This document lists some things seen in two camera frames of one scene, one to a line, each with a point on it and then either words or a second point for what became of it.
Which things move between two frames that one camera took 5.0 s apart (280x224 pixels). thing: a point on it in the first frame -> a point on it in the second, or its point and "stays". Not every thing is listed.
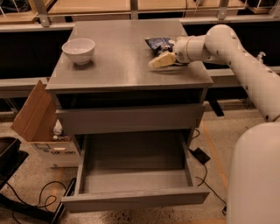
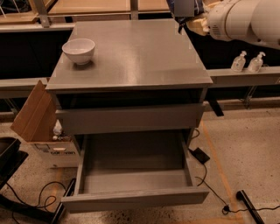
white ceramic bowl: [80, 50] stays
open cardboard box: [34, 122] stays
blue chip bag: [160, 45] -> [198, 10]
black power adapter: [199, 155] stays
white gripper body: [182, 50] -> [222, 19]
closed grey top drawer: [134, 118] stays
